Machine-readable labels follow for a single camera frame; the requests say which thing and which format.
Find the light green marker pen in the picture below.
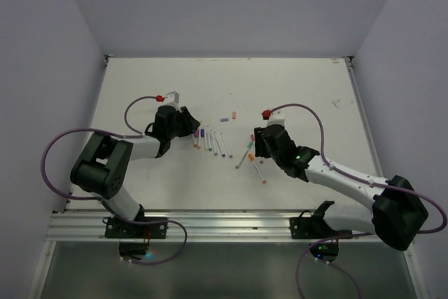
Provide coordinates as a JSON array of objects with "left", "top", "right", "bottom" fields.
[{"left": 235, "top": 141, "right": 253, "bottom": 169}]

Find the dark orange marker pen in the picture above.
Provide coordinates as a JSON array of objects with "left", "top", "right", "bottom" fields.
[{"left": 248, "top": 153, "right": 267, "bottom": 184}]

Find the yellow marker pen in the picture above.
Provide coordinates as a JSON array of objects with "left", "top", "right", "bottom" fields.
[{"left": 204, "top": 125, "right": 211, "bottom": 151}]

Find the dark green marker pen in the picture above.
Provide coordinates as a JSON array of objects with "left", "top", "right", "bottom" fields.
[{"left": 206, "top": 126, "right": 213, "bottom": 152}]

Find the light blue marker pen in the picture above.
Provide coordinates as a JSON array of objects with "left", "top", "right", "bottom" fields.
[{"left": 209, "top": 130, "right": 218, "bottom": 156}]

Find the magenta marker pen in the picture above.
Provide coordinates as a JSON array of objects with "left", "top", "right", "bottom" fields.
[{"left": 220, "top": 133, "right": 233, "bottom": 158}]

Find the dark purple marker pen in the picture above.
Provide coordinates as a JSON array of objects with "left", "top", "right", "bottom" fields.
[{"left": 214, "top": 132, "right": 225, "bottom": 158}]

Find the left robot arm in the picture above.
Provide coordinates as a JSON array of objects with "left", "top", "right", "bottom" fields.
[{"left": 70, "top": 105, "right": 200, "bottom": 240}]

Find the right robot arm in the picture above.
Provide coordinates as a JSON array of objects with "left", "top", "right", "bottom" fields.
[{"left": 254, "top": 124, "right": 428, "bottom": 251}]

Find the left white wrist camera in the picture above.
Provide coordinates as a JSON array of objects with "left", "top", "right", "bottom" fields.
[{"left": 163, "top": 91, "right": 180, "bottom": 110}]

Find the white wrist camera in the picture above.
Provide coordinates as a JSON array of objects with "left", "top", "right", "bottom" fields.
[
  {"left": 266, "top": 111, "right": 285, "bottom": 127},
  {"left": 163, "top": 91, "right": 180, "bottom": 110}
]

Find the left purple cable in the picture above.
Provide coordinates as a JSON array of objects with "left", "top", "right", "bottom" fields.
[{"left": 41, "top": 94, "right": 188, "bottom": 266}]

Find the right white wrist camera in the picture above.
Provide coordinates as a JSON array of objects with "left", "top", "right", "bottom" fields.
[{"left": 266, "top": 111, "right": 285, "bottom": 127}]

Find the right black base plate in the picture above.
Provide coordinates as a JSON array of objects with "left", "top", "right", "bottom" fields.
[{"left": 289, "top": 211, "right": 353, "bottom": 239}]

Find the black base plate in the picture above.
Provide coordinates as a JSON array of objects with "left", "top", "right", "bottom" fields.
[
  {"left": 102, "top": 217, "right": 167, "bottom": 239},
  {"left": 289, "top": 211, "right": 353, "bottom": 239}
]

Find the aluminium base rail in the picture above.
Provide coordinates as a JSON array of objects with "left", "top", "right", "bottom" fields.
[{"left": 47, "top": 209, "right": 412, "bottom": 244}]

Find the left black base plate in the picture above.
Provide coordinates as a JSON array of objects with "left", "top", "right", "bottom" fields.
[{"left": 102, "top": 217, "right": 167, "bottom": 239}]

